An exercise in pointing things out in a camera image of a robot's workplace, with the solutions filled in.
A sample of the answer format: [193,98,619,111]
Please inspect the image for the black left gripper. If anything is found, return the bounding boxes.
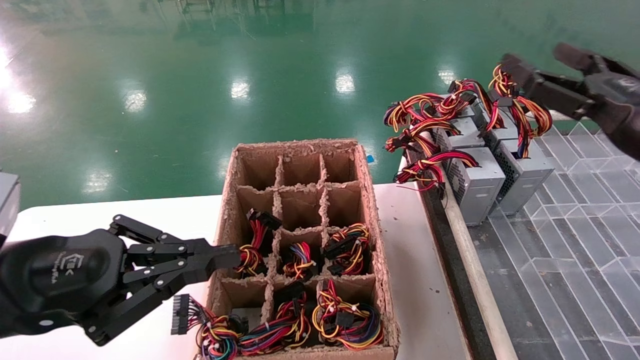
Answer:
[0,214,242,347]

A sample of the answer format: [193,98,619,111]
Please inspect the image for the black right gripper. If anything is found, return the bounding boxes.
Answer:
[500,42,640,162]

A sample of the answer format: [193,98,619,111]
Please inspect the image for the clear plastic tray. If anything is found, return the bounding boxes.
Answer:
[465,119,640,360]

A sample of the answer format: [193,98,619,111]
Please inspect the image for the cardboard box with dividers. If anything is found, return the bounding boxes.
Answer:
[197,138,401,360]

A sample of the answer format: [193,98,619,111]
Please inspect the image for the mostly red power supply wires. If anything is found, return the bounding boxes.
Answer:
[235,207,283,278]

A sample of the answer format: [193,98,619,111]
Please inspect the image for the multicolour power supply wire bundle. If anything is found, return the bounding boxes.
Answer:
[171,293,247,360]
[281,241,319,280]
[239,280,312,357]
[321,222,372,277]
[311,279,385,351]

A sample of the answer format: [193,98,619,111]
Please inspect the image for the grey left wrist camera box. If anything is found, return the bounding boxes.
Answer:
[0,172,21,246]

